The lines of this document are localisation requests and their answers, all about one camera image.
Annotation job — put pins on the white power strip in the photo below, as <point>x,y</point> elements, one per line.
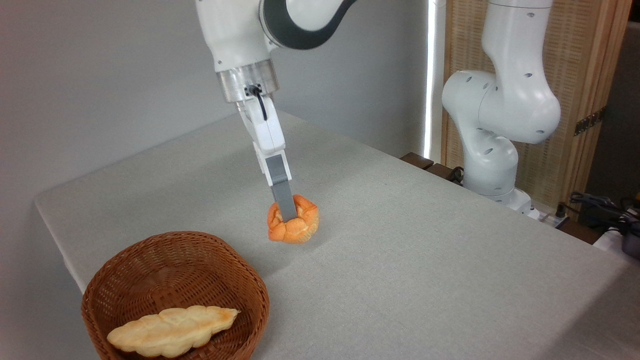
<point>547,217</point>

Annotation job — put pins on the round orange bread roll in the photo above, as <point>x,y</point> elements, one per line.
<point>302,230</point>

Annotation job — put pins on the grey tablecloth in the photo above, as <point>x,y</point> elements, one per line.
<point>425,270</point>

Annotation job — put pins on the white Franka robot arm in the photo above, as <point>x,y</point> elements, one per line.
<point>235,35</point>

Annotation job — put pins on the dark metal screen hinge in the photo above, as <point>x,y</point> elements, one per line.
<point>590,121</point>

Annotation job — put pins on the wooden rattan folding screen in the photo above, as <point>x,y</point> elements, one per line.
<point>585,50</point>

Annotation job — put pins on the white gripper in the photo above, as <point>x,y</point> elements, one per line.
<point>267,130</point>

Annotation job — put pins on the brown wicker basket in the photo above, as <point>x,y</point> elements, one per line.
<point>225,270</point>

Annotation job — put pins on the long pale braided bread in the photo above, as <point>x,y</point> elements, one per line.
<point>170,330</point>

